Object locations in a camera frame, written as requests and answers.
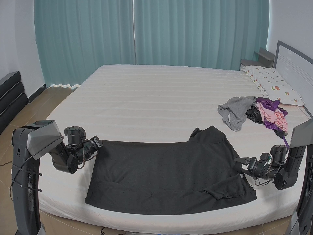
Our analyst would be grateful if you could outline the bed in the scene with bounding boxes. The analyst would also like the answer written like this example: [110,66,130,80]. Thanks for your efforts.
[37,40,313,227]

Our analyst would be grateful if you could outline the pile of clothes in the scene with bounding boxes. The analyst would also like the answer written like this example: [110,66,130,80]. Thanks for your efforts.
[246,97,290,149]

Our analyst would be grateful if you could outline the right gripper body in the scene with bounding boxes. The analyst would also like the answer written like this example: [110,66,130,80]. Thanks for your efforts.
[247,157,267,180]

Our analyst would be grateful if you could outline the grey garment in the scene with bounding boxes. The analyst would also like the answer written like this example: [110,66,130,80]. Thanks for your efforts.
[218,96,257,132]

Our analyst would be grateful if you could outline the grey bedside table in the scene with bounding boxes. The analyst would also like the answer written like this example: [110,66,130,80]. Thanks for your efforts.
[241,47,275,70]

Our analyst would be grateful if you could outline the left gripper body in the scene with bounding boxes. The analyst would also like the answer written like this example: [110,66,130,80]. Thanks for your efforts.
[84,136,104,159]

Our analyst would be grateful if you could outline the blue-green curtain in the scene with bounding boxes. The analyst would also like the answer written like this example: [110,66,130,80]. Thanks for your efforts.
[34,0,136,87]
[134,0,270,70]

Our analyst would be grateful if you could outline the black T-shirt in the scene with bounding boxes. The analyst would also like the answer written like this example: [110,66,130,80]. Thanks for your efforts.
[84,126,257,215]

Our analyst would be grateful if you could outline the white printed pillow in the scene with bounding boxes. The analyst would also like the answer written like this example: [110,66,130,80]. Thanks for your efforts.
[241,66,306,106]

